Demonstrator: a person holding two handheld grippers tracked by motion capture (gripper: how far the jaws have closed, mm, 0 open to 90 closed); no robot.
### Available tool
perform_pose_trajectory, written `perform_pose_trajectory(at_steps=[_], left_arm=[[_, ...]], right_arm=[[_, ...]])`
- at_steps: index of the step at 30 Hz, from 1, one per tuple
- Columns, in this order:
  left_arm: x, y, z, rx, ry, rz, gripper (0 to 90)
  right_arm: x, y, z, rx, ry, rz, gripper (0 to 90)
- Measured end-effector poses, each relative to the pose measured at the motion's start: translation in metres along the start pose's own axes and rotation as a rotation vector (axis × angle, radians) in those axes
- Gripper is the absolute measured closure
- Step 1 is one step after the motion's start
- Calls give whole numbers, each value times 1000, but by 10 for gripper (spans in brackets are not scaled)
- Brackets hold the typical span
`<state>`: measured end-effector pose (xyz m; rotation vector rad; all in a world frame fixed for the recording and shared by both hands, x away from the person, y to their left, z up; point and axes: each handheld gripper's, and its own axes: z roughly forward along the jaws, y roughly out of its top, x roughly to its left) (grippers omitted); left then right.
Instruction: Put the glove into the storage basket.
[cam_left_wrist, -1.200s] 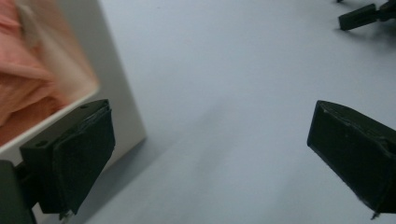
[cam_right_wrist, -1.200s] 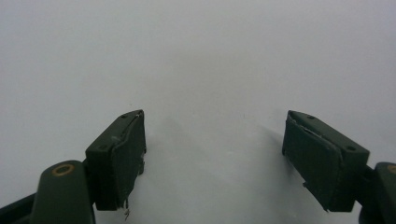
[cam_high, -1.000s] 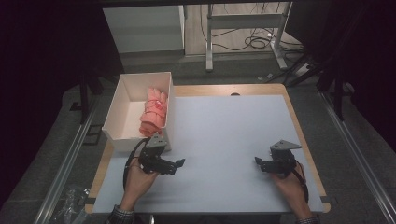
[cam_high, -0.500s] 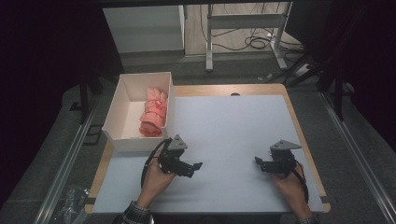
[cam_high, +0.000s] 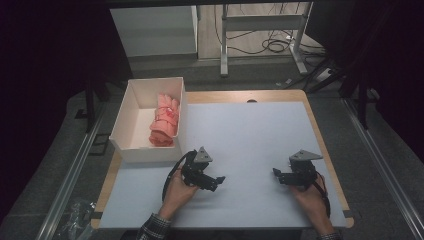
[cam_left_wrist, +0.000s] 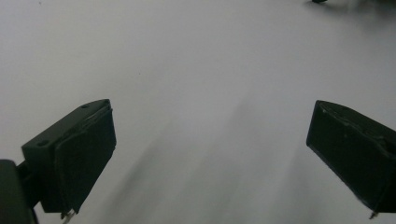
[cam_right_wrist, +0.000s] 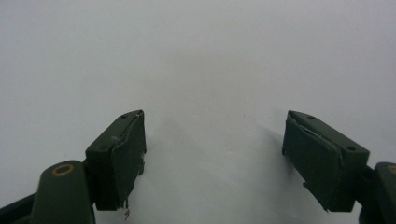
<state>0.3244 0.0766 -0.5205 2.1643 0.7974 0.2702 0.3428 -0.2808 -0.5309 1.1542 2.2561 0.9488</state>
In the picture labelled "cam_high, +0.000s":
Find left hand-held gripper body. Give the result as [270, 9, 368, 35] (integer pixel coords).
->
[180, 146, 215, 192]

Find clear plastic bag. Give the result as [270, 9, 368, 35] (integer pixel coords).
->
[59, 198, 97, 240]

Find person's right hand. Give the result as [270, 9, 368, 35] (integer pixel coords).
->
[288, 174, 335, 237]

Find metal floor rail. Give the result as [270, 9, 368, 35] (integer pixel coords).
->
[34, 105, 105, 240]
[342, 97, 424, 240]

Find pale table mat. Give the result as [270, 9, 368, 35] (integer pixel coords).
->
[99, 101, 348, 230]

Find person's left hand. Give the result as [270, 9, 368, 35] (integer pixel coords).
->
[158, 167, 201, 222]

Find dark curtain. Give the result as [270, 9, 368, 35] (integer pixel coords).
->
[0, 0, 134, 224]
[304, 0, 424, 163]

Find black stand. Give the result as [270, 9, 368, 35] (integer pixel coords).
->
[339, 74, 382, 131]
[74, 75, 112, 134]

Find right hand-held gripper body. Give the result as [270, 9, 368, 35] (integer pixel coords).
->
[287, 149, 324, 191]

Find white cabinet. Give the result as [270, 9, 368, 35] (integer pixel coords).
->
[109, 5, 199, 58]

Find white box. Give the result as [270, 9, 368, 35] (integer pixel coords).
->
[108, 76, 188, 164]

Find black floor bracket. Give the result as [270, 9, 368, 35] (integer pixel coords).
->
[88, 132, 111, 157]

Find white power strip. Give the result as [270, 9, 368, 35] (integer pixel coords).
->
[314, 67, 335, 83]

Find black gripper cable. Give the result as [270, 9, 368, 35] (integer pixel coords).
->
[161, 149, 198, 203]
[312, 169, 332, 219]

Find black floor cables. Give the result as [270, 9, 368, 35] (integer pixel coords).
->
[213, 2, 327, 57]

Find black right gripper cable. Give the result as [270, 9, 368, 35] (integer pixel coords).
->
[312, 169, 332, 219]

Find pink glove with grey palm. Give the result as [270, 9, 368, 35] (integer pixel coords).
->
[148, 130, 176, 148]

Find pink glove with red pattern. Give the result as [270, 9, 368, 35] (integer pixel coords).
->
[149, 93, 181, 138]

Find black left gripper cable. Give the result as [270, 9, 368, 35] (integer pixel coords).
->
[161, 149, 198, 203]

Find grey metal desk frame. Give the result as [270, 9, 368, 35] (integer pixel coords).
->
[219, 1, 315, 78]

